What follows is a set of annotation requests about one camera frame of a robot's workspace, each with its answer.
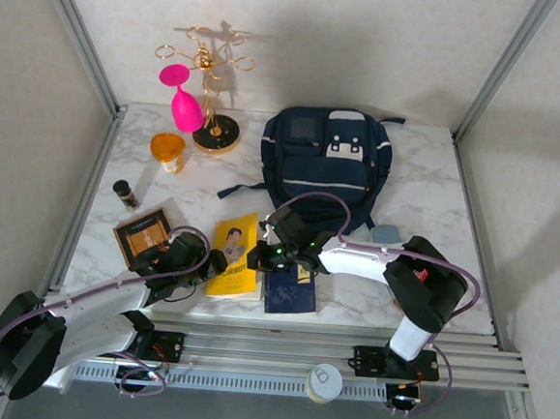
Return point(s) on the navy blue backpack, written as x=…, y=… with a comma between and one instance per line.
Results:
x=321, y=174

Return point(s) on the small black bottle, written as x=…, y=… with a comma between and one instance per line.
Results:
x=125, y=192

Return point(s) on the pink goblet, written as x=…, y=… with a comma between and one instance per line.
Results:
x=187, y=110

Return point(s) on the dark blue paperback book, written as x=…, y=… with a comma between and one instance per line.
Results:
x=288, y=295

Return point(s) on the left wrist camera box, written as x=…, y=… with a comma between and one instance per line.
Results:
x=150, y=260

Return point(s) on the aluminium mounting rail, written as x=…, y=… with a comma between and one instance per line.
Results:
x=269, y=349

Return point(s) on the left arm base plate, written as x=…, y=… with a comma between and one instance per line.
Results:
x=167, y=346

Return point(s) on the brown black box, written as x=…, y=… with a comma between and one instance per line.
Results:
x=137, y=237

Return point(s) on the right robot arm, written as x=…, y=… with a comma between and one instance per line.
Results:
x=353, y=264

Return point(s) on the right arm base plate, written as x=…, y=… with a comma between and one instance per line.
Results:
x=370, y=362

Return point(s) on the white foam pad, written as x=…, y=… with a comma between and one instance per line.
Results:
x=64, y=381

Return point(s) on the grey-blue pencil case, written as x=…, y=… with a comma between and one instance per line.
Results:
x=387, y=235

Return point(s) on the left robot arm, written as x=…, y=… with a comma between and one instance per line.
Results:
x=98, y=302

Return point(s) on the orange plastic cup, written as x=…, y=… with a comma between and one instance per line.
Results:
x=167, y=146

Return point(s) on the small LED circuit board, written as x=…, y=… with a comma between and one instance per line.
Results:
x=140, y=378
x=403, y=399

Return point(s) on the aluminium side rail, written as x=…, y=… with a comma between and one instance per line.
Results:
x=470, y=200
x=96, y=171

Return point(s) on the tin can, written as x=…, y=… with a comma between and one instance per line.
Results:
x=325, y=380

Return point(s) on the aluminium frame post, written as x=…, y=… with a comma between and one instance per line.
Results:
x=80, y=33
x=504, y=67

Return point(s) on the yellow paperback book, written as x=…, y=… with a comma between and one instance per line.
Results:
x=230, y=283

